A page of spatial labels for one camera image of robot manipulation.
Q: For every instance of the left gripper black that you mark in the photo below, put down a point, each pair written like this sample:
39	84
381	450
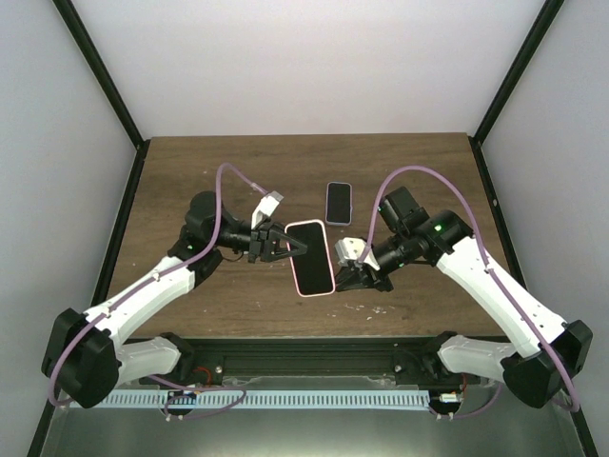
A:
264	244

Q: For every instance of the left black frame post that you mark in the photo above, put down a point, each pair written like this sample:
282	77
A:
86	45

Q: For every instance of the light blue slotted cable duct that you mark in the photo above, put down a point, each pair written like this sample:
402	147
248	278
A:
269	399

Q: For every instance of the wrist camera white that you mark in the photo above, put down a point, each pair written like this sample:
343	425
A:
265	208
355	250

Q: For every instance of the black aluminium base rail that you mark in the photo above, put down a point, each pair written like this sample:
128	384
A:
304	359

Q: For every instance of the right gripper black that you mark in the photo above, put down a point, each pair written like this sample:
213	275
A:
361	277

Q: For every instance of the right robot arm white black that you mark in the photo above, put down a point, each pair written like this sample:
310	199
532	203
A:
543	352

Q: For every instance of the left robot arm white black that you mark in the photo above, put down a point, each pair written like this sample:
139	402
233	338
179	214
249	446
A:
89	353

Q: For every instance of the clear acrylic sheet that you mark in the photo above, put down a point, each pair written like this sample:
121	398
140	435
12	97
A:
489	422

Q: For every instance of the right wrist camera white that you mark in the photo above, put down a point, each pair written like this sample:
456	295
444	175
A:
355	250

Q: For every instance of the pink phone case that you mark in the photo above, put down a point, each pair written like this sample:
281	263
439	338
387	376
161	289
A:
311	257

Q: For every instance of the black frame post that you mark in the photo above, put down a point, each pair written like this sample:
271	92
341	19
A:
534	37
86	45

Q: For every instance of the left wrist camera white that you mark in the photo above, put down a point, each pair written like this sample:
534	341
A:
265	208

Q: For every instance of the right black frame post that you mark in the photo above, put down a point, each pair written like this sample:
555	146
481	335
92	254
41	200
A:
534	37

